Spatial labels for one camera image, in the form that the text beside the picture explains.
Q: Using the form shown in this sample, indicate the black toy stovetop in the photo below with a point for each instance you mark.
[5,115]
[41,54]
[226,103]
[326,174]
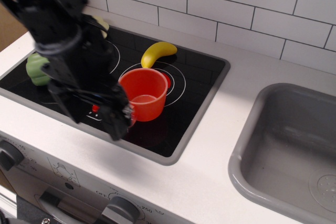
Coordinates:
[193,80]

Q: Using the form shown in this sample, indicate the grey sink basin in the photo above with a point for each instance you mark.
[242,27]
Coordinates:
[284,158]

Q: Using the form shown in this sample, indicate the grey oven door handle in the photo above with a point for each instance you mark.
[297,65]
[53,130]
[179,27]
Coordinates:
[66,209]

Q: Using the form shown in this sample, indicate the red plastic cup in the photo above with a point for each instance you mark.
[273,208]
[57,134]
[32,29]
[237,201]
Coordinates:
[146,90]

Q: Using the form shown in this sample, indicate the green toy bell pepper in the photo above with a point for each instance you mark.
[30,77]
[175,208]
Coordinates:
[33,68]

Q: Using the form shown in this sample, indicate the grey right oven knob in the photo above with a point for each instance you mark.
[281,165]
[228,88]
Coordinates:
[121,211]

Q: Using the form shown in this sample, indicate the grey oven knob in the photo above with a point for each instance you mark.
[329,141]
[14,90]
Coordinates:
[121,211]
[10,156]

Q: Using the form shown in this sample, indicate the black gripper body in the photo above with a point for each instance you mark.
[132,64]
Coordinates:
[81,63]

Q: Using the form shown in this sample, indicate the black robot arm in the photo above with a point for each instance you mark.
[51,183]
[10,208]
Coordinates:
[49,20]

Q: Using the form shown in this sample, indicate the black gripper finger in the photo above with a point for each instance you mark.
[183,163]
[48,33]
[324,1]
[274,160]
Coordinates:
[70,104]
[116,120]

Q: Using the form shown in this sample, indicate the yellow toy banana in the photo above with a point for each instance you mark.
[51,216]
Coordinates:
[156,51]

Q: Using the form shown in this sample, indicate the cream scalloped plate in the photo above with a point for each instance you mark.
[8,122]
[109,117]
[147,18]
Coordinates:
[104,24]

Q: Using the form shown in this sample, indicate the grey left oven knob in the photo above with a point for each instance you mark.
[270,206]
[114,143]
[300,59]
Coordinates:
[10,156]

